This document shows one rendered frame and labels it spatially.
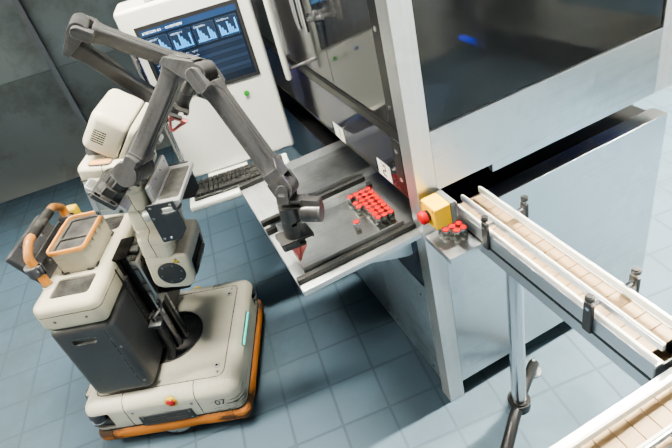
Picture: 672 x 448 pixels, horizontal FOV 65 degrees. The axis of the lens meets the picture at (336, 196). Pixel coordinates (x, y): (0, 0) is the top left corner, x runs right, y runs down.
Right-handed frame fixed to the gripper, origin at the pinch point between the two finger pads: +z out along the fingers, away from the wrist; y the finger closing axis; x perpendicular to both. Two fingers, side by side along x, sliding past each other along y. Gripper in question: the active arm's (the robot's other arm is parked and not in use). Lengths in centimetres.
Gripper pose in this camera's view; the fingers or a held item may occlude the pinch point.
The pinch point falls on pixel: (299, 257)
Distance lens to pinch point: 160.9
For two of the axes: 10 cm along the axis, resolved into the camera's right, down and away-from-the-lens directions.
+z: 1.4, 8.2, 5.5
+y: 8.9, -3.5, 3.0
